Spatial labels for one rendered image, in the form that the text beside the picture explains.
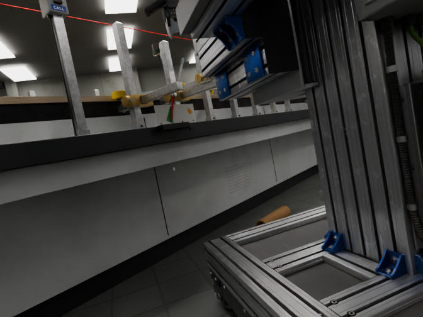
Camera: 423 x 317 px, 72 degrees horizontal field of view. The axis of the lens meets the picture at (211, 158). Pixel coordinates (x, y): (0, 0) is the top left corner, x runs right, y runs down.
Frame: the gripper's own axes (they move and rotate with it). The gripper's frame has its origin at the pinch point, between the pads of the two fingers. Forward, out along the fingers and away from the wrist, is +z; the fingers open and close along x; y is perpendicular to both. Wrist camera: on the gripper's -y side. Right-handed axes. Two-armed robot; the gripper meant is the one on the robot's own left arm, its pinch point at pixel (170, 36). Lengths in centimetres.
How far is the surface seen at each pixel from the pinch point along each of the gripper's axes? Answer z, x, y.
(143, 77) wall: -221, 931, 24
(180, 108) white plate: 34.4, 4.4, -0.8
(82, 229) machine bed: 81, -7, -55
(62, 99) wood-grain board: 24, -6, -52
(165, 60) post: 9.7, 3.9, -3.6
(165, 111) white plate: 35.5, -1.8, -9.4
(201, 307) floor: 112, -39, -14
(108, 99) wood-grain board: 24.1, 6.4, -34.4
